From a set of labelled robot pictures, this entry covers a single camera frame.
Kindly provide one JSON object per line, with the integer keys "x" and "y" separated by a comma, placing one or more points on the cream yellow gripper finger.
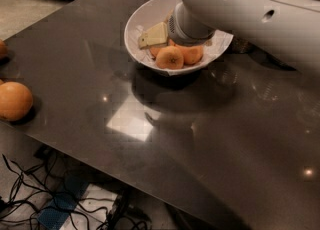
{"x": 155, "y": 35}

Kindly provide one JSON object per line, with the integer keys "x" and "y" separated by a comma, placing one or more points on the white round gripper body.
{"x": 175, "y": 28}

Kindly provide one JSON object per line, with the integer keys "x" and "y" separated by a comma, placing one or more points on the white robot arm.
{"x": 286, "y": 29}

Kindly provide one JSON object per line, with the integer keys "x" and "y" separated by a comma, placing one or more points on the white bowl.
{"x": 152, "y": 13}

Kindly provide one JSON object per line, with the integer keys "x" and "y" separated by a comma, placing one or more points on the white paper napkin liner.
{"x": 213, "y": 49}

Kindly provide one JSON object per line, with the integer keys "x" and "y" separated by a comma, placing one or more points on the glass jar of nuts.
{"x": 241, "y": 46}

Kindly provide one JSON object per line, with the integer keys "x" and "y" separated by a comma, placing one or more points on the large orange on table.
{"x": 16, "y": 101}

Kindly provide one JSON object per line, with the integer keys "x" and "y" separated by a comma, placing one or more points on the blue mat on floor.
{"x": 64, "y": 201}

